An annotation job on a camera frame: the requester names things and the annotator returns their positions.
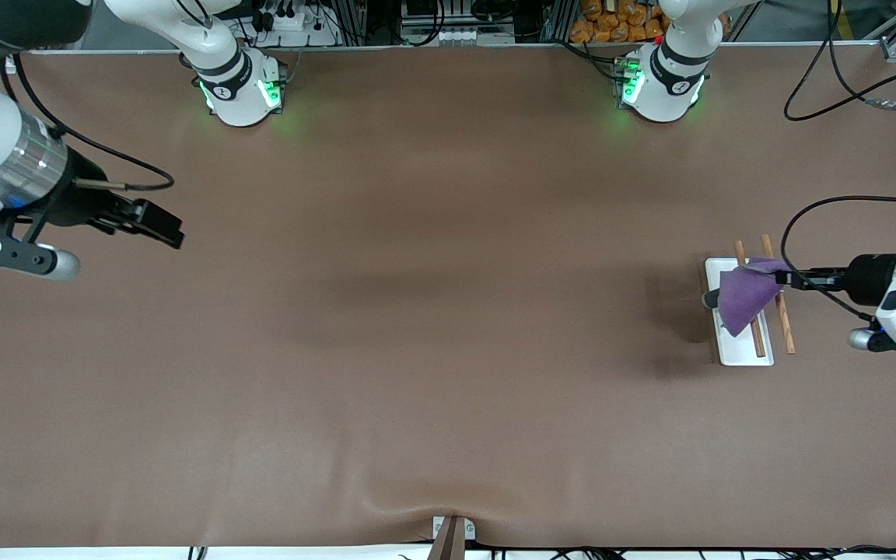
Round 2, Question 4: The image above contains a purple and grey towel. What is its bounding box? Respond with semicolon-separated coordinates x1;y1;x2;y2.
701;257;793;338

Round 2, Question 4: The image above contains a white rack with wooden rods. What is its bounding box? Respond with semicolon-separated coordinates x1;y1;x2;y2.
704;233;797;368

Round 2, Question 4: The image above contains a white power strip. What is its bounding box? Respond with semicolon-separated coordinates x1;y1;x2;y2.
240;6;341;48

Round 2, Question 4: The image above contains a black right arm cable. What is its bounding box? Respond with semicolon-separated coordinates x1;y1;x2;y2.
0;53;177;193

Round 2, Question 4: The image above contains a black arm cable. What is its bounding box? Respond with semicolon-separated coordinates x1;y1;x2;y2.
0;53;177;193
779;0;896;324

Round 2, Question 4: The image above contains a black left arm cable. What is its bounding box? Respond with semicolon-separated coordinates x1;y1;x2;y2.
779;0;896;324

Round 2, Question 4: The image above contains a metal bracket with brown post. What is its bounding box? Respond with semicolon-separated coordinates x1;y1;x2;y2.
431;514;478;560

